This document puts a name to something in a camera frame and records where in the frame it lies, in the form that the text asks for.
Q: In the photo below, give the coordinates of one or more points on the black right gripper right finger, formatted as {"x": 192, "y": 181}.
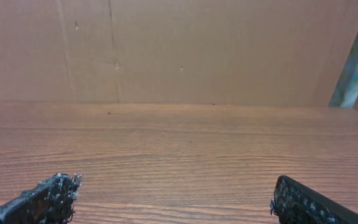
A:
{"x": 295, "y": 203}

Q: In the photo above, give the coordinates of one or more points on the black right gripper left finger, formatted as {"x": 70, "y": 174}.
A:
{"x": 51, "y": 201}

